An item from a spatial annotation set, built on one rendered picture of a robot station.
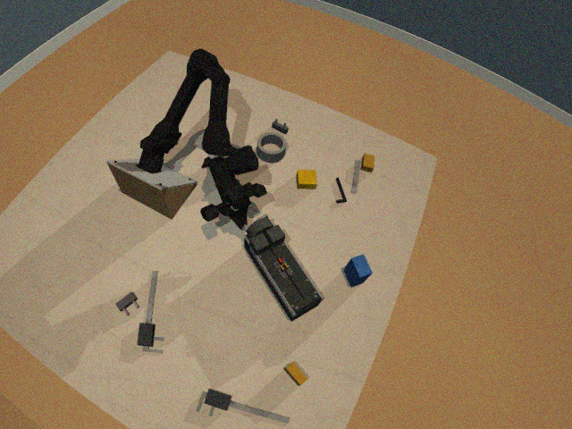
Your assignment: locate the blue cube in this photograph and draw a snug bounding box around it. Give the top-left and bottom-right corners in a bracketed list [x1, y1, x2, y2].
[344, 254, 373, 288]

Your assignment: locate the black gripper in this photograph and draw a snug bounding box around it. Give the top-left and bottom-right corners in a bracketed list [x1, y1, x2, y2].
[200, 175, 267, 230]

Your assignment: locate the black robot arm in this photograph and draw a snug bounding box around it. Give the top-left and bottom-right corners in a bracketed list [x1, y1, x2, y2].
[135, 48, 258, 209]

